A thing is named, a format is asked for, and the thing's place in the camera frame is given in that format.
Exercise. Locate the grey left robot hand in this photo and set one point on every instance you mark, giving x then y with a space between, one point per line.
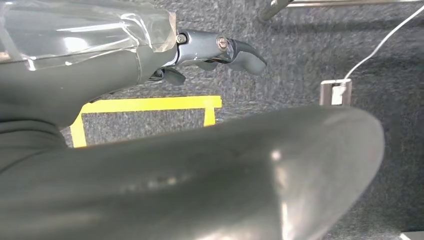
82 73

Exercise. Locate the yellow floor tape square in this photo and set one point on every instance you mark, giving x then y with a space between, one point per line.
149 103

